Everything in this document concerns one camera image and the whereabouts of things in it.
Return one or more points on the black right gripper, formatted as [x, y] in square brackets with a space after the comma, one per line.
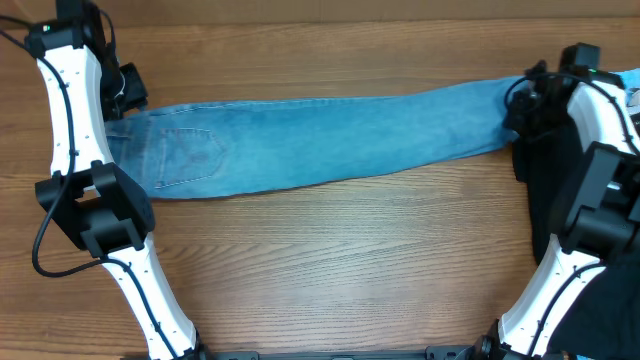
[514, 120]

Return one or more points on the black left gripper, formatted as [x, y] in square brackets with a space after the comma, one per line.
[136, 97]

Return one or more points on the light blue denim jeans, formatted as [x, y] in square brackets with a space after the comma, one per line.
[219, 149]

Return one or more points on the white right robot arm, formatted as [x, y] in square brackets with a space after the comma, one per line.
[598, 115]

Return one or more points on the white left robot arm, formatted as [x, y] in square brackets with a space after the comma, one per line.
[100, 208]

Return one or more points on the light blue folded cloth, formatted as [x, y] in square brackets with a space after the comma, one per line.
[629, 93]

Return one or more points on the black folded garment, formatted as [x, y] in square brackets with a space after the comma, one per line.
[583, 299]

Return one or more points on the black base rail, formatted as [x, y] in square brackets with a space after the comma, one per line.
[448, 352]

